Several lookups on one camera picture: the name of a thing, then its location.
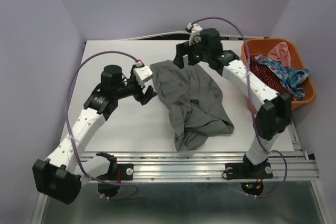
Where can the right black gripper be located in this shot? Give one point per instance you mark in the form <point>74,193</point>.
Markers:
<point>184,49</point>

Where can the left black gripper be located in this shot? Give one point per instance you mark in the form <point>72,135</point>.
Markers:
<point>144,98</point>

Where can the grey skirt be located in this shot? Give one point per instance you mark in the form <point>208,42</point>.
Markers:
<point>194,101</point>

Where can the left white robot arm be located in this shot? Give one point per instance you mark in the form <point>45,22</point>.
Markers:
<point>61,175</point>

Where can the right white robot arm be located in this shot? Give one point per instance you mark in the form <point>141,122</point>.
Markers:
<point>273,109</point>

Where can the orange plastic bin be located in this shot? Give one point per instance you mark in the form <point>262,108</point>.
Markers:
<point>256,47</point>

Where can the red dotted skirt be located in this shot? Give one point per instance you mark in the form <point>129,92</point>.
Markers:
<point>266,75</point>

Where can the pink garment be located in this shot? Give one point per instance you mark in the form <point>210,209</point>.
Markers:
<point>281,53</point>

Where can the blue floral skirt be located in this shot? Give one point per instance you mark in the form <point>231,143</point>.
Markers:
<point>290,77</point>

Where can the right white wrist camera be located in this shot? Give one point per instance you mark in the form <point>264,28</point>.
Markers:
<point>194,31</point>

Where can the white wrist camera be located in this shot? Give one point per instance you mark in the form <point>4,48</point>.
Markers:
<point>194,31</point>
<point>142,74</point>

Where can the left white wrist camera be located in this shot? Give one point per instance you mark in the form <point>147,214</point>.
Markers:
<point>142,74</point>

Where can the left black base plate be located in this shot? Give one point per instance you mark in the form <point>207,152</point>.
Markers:
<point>119,172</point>

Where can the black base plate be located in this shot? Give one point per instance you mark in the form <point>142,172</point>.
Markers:
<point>119,172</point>
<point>244,171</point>

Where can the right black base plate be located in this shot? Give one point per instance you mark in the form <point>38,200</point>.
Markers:
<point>244,171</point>

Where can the aluminium rail frame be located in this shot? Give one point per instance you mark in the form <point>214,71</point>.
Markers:
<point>188,187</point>

